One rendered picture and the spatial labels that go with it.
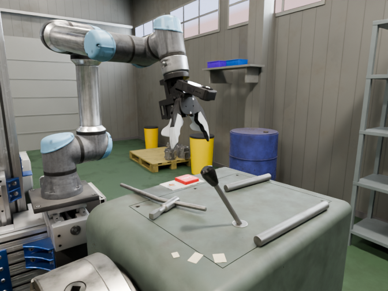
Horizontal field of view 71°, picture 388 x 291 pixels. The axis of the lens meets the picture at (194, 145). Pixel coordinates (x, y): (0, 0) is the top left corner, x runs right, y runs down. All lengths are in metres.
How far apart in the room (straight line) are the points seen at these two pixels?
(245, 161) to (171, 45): 3.01
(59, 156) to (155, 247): 0.64
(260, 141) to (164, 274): 3.16
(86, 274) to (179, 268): 0.17
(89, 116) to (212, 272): 0.83
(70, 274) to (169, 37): 0.58
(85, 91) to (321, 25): 3.47
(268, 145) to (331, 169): 0.92
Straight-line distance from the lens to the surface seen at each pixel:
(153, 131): 7.11
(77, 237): 1.08
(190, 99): 0.75
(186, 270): 0.53
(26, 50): 8.15
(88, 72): 1.16
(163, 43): 0.77
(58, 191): 1.14
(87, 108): 1.16
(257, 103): 4.35
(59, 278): 0.59
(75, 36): 0.89
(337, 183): 4.07
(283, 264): 0.61
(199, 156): 4.91
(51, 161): 1.13
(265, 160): 3.69
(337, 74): 3.96
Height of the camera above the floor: 1.57
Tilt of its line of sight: 12 degrees down
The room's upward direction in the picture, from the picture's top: straight up
